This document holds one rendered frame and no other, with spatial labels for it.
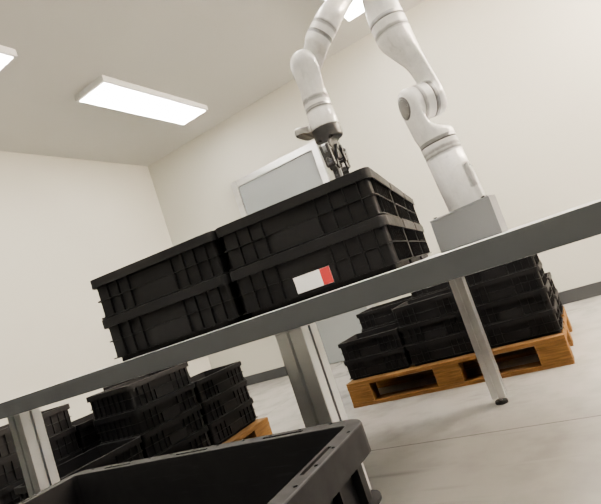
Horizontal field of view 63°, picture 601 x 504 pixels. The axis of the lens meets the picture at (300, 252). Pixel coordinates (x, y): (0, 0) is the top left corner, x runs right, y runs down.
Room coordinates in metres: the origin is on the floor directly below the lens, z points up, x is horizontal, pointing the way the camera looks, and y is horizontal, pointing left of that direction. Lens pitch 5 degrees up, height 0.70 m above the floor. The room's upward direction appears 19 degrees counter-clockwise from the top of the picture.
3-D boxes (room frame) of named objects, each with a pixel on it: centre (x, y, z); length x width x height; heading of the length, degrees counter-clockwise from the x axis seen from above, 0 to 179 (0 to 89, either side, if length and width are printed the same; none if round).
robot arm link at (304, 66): (1.24, -0.17, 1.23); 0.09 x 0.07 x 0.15; 175
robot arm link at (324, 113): (1.26, -0.15, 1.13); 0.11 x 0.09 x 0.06; 65
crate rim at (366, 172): (1.25, -0.05, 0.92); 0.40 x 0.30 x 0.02; 72
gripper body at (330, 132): (1.25, -0.17, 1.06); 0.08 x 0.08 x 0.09
